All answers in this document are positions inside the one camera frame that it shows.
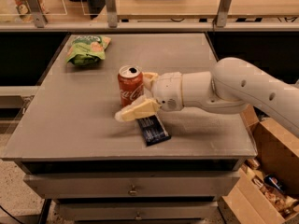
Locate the middle metal bracket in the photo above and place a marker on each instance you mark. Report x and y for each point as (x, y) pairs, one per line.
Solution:
(112, 16)

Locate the upper grey drawer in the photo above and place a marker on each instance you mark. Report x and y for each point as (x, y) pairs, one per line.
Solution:
(132, 184)

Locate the right metal bracket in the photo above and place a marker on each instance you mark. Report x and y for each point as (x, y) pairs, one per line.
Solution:
(222, 13)

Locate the red coke can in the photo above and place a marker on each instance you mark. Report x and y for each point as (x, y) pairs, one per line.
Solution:
(130, 83)

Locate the metal bracket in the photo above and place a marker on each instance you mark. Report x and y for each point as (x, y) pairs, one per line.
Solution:
(37, 13)
(112, 16)
(222, 13)

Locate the green chip bag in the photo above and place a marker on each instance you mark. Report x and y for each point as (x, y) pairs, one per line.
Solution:
(87, 49)

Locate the cardboard box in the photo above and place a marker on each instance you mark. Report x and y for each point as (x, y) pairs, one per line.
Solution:
(278, 155)

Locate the lower grey drawer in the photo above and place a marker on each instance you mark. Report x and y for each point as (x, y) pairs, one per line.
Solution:
(135, 211)

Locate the grey drawer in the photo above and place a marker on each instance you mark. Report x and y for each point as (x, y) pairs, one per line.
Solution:
(135, 211)
(132, 184)

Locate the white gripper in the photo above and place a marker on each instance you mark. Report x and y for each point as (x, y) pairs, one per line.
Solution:
(168, 90)

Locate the left metal bracket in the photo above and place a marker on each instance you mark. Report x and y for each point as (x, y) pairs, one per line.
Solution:
(37, 13)

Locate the dark blue snack bar wrapper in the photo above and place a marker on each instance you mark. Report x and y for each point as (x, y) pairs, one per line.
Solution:
(153, 130)

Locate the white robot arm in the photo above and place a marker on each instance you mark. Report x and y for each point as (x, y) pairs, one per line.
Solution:
(227, 88)

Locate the orange snack package behind glass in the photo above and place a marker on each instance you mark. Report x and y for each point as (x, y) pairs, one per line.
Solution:
(24, 10)

